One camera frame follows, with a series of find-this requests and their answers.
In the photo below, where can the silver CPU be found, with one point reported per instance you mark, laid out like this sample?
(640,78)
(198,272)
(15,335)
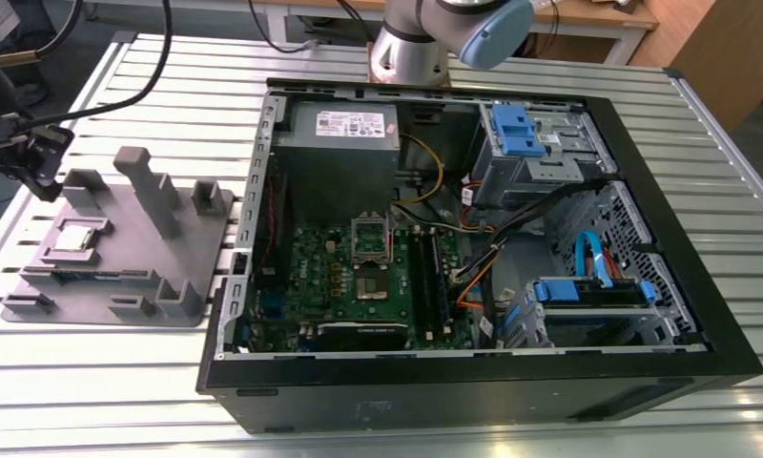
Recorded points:
(75,237)

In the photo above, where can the CPU socket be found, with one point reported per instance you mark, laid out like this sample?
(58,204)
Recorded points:
(375,287)

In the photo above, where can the grey parts rack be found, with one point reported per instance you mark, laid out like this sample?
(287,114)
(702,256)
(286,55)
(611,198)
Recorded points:
(133,248)

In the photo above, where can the green RAM stick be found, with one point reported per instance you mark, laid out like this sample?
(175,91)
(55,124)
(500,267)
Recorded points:
(75,276)

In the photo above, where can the grey power supply unit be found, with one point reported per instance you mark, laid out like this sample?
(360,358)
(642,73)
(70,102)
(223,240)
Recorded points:
(330,176)

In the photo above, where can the green motherboard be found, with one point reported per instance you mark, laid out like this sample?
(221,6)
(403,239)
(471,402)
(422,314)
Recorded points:
(318,296)

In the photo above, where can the thin metal locking lever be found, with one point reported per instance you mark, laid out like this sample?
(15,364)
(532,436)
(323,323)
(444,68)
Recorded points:
(391,243)

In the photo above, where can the graphics card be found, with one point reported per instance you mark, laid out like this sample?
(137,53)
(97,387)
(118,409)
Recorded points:
(355,336)

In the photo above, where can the black RAM slot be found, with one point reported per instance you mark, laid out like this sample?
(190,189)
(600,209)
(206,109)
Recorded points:
(416,286)
(442,291)
(432,286)
(424,286)

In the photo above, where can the black open PC case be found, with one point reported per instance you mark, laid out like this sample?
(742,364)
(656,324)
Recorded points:
(419,396)

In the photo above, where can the silver drive cage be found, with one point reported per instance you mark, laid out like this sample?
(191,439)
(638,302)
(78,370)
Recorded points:
(546,176)

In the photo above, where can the hard disk in blue carrier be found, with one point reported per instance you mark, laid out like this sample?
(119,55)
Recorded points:
(603,293)

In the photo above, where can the silver disk bay cage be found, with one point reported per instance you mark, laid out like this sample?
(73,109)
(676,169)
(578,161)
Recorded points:
(610,324)

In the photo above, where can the wooden cabinet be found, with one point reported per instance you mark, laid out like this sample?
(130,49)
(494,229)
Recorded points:
(724,47)

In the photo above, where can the blue plastic drive bracket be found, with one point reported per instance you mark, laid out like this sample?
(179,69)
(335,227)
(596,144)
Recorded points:
(515,129)

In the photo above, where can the blue plastic rail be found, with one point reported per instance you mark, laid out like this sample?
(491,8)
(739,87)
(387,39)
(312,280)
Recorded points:
(507,329)

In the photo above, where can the wooden desk white frame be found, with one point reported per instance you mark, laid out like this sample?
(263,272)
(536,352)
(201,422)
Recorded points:
(610,14)

